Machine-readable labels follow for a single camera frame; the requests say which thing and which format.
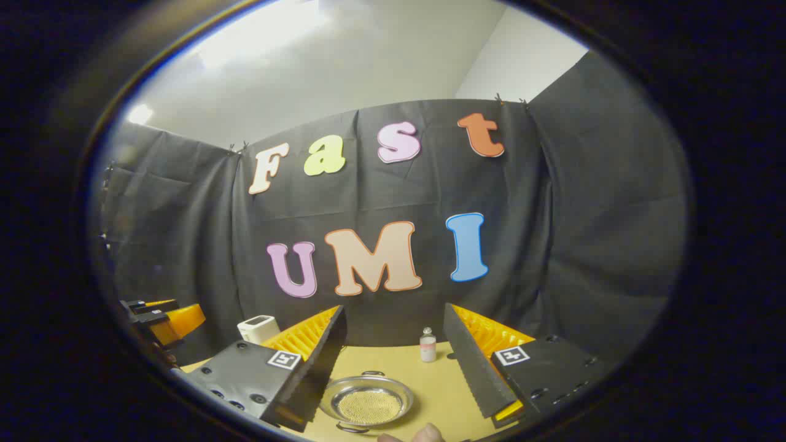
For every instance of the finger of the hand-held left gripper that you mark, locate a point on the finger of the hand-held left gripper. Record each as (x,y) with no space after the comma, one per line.
(147,306)
(181,322)

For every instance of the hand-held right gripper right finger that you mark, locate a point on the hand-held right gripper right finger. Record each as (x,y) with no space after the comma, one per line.
(470,362)

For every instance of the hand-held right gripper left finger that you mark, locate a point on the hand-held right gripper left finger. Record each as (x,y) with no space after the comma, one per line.
(322,362)

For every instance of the stainless steel pot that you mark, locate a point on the stainless steel pot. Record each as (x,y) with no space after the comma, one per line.
(344,388)

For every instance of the pile of soybeans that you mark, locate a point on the pile of soybeans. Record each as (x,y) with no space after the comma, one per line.
(370,407)

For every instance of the clear bottle with pink label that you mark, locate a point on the clear bottle with pink label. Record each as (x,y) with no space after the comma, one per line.
(428,348)

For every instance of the ceiling light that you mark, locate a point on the ceiling light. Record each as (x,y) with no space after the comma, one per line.
(140,114)

